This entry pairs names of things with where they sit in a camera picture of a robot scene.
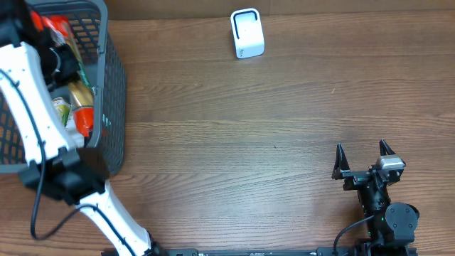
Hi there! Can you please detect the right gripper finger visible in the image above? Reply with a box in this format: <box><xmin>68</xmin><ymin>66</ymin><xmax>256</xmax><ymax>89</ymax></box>
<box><xmin>379</xmin><ymin>139</ymin><xmax>395</xmax><ymax>156</ymax></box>
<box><xmin>331</xmin><ymin>143</ymin><xmax>350</xmax><ymax>179</ymax></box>

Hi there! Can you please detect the orange spaghetti packet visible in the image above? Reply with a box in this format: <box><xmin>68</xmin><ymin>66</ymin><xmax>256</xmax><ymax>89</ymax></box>
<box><xmin>31</xmin><ymin>11</ymin><xmax>94</xmax><ymax>137</ymax></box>

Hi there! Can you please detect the white barcode scanner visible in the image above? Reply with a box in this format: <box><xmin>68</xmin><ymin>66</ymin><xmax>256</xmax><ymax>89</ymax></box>
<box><xmin>230</xmin><ymin>8</ymin><xmax>265</xmax><ymax>59</ymax></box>

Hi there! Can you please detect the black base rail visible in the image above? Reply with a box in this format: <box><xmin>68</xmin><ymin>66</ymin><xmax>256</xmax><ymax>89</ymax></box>
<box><xmin>101</xmin><ymin>247</ymin><xmax>419</xmax><ymax>256</ymax></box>

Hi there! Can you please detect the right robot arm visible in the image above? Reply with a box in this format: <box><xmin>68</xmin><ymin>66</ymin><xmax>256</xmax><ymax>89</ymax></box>
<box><xmin>331</xmin><ymin>139</ymin><xmax>420</xmax><ymax>255</ymax></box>

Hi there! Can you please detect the white cosmetic tube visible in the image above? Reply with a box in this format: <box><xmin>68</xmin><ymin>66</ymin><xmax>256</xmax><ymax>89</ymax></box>
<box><xmin>65</xmin><ymin>112</ymin><xmax>77</xmax><ymax>130</ymax></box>

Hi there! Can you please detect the green drink carton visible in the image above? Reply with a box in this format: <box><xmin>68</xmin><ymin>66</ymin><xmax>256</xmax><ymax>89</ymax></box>
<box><xmin>53</xmin><ymin>97</ymin><xmax>71</xmax><ymax>127</ymax></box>

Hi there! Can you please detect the grey plastic shopping basket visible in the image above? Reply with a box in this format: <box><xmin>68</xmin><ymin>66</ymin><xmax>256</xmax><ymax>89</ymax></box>
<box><xmin>1</xmin><ymin>0</ymin><xmax>127</xmax><ymax>175</ymax></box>

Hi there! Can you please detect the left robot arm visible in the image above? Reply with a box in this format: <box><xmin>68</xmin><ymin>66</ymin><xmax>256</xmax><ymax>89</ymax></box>
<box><xmin>1</xmin><ymin>1</ymin><xmax>165</xmax><ymax>255</ymax></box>

